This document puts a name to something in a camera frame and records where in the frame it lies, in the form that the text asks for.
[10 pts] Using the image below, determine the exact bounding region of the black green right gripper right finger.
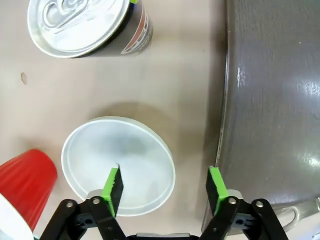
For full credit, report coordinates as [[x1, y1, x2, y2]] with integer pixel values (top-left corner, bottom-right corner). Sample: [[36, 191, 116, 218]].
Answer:
[[198, 165, 290, 240]]

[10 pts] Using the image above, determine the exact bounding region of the red plastic cup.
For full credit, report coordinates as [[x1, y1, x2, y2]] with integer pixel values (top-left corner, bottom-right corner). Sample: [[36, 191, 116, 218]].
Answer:
[[0, 148, 59, 238]]

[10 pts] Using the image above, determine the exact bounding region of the black drink can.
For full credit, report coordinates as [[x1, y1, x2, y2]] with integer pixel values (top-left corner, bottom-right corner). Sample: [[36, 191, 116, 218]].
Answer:
[[27, 0, 154, 59]]

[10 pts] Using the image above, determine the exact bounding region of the dark grey tray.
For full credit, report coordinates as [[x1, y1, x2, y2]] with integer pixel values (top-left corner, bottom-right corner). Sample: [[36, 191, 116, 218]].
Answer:
[[201, 0, 320, 236]]

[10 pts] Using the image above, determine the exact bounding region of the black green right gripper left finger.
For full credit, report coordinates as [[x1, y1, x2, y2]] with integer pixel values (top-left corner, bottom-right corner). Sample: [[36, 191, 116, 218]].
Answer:
[[37, 164, 128, 240]]

